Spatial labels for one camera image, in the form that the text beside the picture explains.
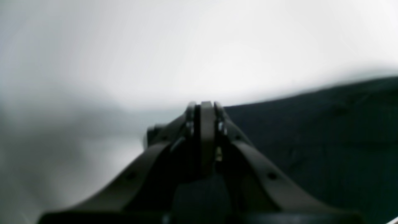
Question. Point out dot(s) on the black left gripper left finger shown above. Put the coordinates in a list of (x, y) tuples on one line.
[(143, 192)]

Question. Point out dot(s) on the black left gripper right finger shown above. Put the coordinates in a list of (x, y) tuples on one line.
[(260, 192)]

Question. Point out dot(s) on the black T-shirt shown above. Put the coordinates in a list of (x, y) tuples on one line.
[(339, 144)]

